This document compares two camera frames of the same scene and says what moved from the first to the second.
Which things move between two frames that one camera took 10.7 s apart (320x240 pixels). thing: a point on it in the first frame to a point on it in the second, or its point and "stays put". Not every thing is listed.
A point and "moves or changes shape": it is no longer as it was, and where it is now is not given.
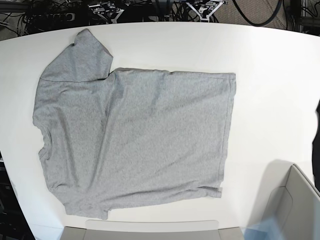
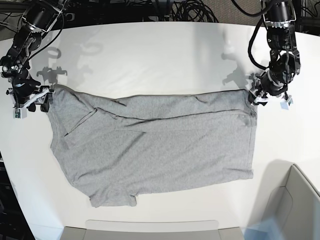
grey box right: x=289 y=195 stays put
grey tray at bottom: x=152 y=229 stays put
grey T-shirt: x=114 y=139 moves or changes shape
